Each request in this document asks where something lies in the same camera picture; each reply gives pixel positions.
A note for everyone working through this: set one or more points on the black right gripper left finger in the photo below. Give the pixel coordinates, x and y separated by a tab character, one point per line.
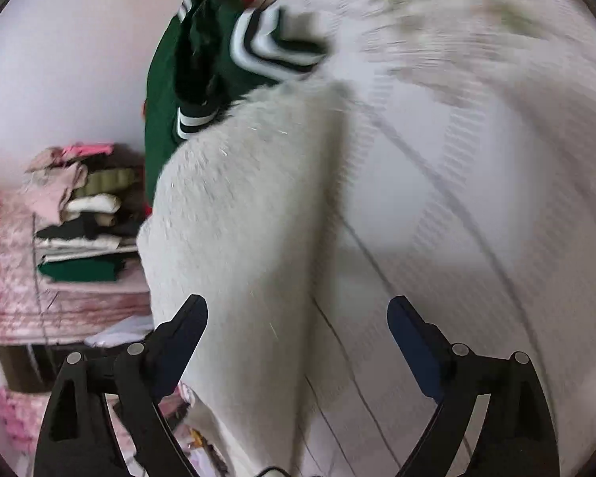
77	435

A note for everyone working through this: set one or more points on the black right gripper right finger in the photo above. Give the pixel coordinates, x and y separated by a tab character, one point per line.
517	435

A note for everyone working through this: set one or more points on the white fluffy fleece garment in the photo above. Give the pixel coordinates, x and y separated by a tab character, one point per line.
237	218

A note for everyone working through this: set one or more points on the stack of folded clothes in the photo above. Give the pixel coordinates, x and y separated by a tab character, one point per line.
87	201

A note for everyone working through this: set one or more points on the pink floral curtain cover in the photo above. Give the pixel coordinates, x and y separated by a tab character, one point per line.
35	310

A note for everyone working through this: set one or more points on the white quilted bed mat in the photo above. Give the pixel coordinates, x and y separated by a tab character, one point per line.
468	184

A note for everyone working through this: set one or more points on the green varsity jacket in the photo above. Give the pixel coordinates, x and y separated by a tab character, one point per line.
260	44

